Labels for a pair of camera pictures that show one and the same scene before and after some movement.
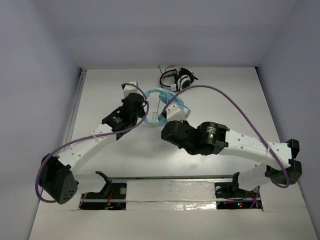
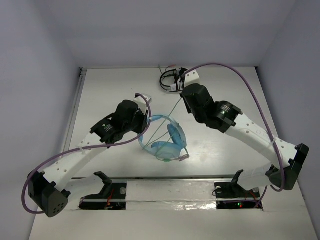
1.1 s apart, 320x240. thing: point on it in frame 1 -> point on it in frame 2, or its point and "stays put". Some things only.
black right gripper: [184, 122] -> [189, 109]
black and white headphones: [177, 80] stays put
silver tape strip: [170, 195] stays put
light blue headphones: [165, 97] -> [168, 151]
